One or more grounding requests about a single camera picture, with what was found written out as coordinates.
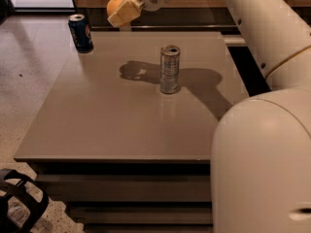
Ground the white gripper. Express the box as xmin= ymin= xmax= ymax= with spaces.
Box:
xmin=108 ymin=0 xmax=169 ymax=28

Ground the orange fruit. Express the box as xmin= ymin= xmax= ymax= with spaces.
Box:
xmin=107 ymin=0 xmax=123 ymax=17

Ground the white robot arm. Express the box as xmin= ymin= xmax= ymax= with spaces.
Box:
xmin=108 ymin=0 xmax=311 ymax=233

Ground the blue pepsi can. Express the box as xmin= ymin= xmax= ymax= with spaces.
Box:
xmin=68 ymin=14 xmax=93 ymax=53

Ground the silver energy drink can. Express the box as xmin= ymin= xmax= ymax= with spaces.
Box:
xmin=159 ymin=45 xmax=180 ymax=94

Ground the grey drawer cabinet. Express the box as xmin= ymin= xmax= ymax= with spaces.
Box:
xmin=16 ymin=32 xmax=247 ymax=233

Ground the top grey drawer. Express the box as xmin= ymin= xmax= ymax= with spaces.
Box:
xmin=36 ymin=175 xmax=211 ymax=203

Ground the grey drawer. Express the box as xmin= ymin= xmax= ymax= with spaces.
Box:
xmin=68 ymin=205 xmax=213 ymax=225
xmin=36 ymin=175 xmax=211 ymax=203

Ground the middle grey drawer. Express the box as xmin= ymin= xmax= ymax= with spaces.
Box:
xmin=68 ymin=205 xmax=213 ymax=225

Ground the black chair frame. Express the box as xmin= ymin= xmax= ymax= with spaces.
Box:
xmin=0 ymin=169 xmax=49 ymax=233

